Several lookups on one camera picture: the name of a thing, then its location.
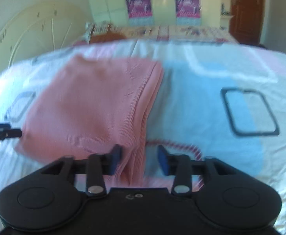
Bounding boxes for pink knit sweater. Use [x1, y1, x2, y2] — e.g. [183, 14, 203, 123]
[15, 56, 164, 187]

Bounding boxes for pastel patchwork bed quilt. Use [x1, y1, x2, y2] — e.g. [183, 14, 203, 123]
[0, 40, 286, 234]

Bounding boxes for cream round headboard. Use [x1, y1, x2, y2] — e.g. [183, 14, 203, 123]
[0, 1, 91, 74]

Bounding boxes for orange knitted cushion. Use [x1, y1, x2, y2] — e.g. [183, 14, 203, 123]
[89, 32, 126, 43]

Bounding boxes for cartoon print yellow bedsheet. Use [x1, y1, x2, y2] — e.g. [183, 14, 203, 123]
[114, 25, 238, 44]

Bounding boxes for patterned white pillow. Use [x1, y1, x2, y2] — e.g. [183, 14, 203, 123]
[83, 21, 113, 43]

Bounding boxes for cream corner shelf unit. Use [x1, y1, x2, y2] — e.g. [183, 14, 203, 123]
[220, 0, 233, 31]

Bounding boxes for lower right purple poster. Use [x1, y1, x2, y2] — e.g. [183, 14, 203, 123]
[175, 0, 200, 19]

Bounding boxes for purple poster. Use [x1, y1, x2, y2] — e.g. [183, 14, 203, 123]
[175, 0, 200, 19]
[126, 0, 153, 19]

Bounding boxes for cream glossy wardrobe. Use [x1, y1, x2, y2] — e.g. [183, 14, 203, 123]
[89, 0, 221, 28]

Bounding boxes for lower left purple poster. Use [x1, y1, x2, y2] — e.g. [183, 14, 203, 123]
[126, 0, 153, 19]

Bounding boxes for brown wooden door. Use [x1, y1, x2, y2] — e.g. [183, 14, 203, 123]
[230, 0, 265, 46]

